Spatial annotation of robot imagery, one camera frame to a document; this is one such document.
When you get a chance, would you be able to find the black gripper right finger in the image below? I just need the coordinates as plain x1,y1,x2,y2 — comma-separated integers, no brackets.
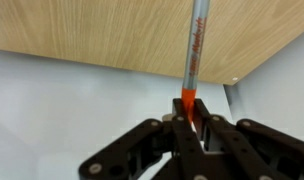
194,99,304,180

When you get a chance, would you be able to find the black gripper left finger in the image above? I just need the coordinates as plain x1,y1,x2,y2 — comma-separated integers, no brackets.
78,99,205,180

